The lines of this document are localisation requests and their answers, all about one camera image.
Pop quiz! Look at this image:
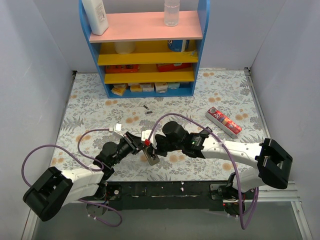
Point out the white air conditioner remote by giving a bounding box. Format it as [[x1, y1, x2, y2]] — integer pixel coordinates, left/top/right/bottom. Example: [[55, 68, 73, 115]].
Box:
[[142, 146, 160, 166]]

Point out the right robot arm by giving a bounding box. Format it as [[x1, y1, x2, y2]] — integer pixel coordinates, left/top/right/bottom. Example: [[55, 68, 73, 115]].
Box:
[[148, 121, 293, 199]]

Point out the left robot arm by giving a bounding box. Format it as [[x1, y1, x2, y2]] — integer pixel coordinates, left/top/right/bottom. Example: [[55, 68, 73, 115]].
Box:
[[22, 130, 150, 222]]

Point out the black TV remote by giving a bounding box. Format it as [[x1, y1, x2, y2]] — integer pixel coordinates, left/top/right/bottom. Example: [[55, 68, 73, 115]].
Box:
[[199, 126, 212, 138]]

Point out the yellow white small box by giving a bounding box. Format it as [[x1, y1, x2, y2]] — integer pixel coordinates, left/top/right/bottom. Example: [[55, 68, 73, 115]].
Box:
[[130, 84, 143, 93]]

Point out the yellow red small box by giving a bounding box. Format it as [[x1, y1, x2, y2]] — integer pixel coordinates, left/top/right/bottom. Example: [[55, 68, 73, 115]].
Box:
[[111, 83, 128, 96]]

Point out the white orange small carton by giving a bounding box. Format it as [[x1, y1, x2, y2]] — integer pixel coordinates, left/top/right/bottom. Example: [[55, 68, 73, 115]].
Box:
[[154, 82, 168, 94]]

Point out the red toothpaste box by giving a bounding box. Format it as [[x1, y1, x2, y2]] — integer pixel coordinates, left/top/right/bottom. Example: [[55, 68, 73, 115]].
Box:
[[205, 107, 242, 139]]

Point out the teal white small box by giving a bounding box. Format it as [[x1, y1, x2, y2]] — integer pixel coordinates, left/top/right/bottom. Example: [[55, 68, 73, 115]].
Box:
[[167, 82, 180, 90]]

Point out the floral patterned table mat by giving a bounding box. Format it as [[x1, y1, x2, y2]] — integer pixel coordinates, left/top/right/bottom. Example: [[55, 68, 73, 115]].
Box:
[[51, 69, 268, 181]]

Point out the orange box left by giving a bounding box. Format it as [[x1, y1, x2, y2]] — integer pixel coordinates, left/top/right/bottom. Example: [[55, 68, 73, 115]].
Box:
[[105, 64, 140, 74]]

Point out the red orange box right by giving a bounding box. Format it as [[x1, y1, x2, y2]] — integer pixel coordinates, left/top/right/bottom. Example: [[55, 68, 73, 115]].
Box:
[[156, 62, 192, 72]]

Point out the blue wooden shelf unit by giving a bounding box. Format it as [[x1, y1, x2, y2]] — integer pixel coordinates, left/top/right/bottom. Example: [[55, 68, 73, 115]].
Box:
[[78, 0, 210, 99]]

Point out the white cylindrical container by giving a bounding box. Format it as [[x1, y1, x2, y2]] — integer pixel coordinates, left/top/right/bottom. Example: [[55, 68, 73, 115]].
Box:
[[114, 41, 136, 55]]

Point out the blue white round container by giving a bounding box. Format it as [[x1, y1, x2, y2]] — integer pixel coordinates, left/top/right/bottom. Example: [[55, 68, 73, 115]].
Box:
[[167, 39, 190, 53]]

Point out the clear plastic water bottle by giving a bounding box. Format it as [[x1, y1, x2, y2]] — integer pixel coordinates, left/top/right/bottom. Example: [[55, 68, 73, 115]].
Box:
[[164, 0, 180, 27]]

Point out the white plastic bottle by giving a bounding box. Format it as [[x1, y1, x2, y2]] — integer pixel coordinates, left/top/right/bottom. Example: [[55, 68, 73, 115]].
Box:
[[81, 0, 109, 36]]

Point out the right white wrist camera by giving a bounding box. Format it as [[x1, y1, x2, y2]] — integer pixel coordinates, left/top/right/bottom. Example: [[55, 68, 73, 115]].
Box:
[[140, 129, 157, 148]]

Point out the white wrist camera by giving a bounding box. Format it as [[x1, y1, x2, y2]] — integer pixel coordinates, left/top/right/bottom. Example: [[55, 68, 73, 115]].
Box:
[[107, 123, 124, 138], [140, 129, 157, 148]]

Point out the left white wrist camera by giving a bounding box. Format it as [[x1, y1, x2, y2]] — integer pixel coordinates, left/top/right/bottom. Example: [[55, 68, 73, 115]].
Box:
[[107, 123, 124, 138]]

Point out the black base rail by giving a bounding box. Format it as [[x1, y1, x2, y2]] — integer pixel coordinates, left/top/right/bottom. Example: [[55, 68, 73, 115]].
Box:
[[87, 173, 248, 213]]

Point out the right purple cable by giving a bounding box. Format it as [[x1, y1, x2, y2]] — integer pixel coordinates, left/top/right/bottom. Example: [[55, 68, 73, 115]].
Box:
[[148, 113, 260, 230]]

